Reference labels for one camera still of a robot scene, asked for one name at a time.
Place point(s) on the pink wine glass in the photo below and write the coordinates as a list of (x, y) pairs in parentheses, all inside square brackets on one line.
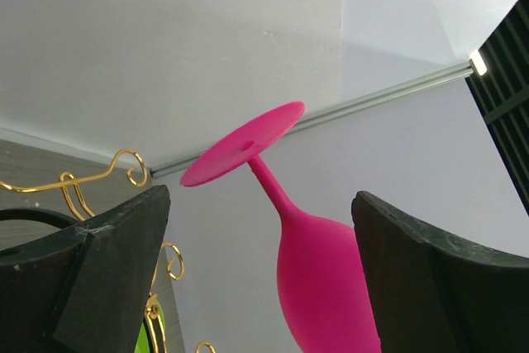
[(320, 277)]

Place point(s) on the gold wire wine glass rack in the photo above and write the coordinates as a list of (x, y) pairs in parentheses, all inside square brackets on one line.
[(73, 196)]

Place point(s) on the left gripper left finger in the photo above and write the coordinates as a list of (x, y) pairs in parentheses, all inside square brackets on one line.
[(84, 288)]

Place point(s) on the aluminium frame rail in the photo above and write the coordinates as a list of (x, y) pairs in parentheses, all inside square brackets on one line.
[(337, 111)]

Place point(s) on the green wine glass left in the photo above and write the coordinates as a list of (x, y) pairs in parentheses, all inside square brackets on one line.
[(152, 336)]

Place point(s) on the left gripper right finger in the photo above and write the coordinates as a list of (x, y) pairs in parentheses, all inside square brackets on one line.
[(434, 291)]

